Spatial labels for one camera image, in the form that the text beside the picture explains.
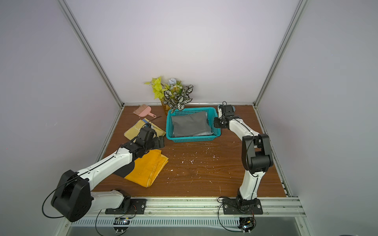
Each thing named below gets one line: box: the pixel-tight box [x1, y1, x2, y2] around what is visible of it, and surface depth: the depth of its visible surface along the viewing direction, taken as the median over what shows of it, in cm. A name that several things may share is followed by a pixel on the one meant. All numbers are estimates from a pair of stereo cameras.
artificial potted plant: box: [144, 75, 194, 116], surface depth 95 cm
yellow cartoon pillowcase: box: [113, 149, 169, 188], surface depth 85 cm
